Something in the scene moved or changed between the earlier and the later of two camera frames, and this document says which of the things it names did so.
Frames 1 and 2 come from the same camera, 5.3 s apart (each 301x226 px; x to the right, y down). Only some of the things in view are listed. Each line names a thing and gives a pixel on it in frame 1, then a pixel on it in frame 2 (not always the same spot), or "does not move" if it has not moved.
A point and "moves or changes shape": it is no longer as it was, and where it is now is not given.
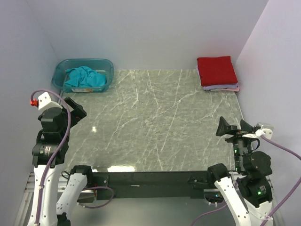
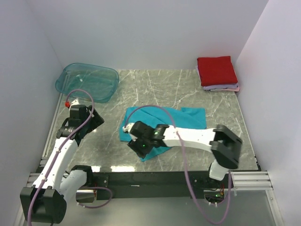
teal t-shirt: (82, 76) to (184, 117)
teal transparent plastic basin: (84, 75) moves or changes shape
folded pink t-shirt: (237, 90) does not move
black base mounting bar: (149, 185) does not move
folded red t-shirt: (217, 70) does not move
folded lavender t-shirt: (215, 87) does not move
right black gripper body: (239, 141) to (141, 147)
